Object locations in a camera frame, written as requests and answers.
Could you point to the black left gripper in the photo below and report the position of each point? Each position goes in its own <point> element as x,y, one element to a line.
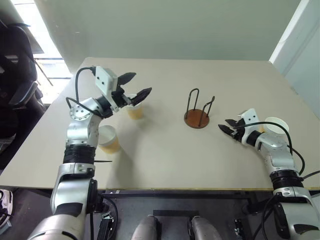
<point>120,96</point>

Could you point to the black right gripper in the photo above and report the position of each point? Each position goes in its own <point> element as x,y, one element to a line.
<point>239,133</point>

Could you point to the yellow white paper cup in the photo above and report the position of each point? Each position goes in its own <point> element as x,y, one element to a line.
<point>136,112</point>
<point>275,128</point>
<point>110,142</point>

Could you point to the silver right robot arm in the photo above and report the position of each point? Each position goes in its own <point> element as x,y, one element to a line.
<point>280,155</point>

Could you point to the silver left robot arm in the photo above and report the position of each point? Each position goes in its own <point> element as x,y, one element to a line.
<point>77,130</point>

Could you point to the grey rounded shape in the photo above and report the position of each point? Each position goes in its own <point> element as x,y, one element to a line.
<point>146,228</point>
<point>203,228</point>

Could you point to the white sneaker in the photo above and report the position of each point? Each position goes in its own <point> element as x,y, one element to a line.
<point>6,205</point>

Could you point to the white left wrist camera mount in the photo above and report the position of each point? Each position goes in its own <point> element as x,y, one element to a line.
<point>105,78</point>

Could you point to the black metal table frame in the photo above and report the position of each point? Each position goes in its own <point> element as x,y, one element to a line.
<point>175,194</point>

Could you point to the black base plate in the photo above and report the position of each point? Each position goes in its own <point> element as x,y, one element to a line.
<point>175,213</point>

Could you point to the black strut with metal bracket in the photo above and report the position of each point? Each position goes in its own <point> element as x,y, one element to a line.
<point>103,227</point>
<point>238,230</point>

